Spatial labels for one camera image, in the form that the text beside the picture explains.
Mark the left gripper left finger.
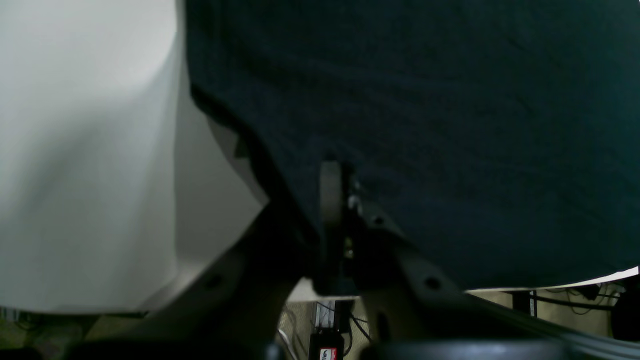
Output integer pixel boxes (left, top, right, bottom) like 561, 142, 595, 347
67, 203, 317, 360

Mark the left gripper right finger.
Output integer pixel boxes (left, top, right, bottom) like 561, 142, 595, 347
319, 161, 639, 360

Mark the black T-shirt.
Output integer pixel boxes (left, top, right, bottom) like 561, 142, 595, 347
185, 0, 640, 289

